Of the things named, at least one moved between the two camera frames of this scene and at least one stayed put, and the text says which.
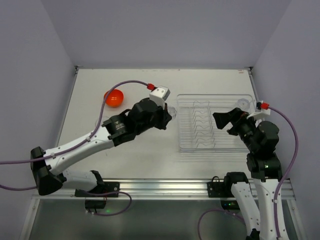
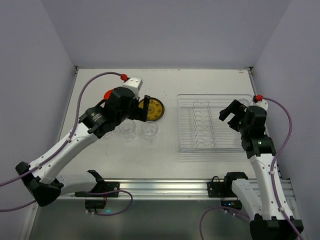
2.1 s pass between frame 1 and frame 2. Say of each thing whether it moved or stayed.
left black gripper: moved
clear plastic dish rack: stayed
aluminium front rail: stayed
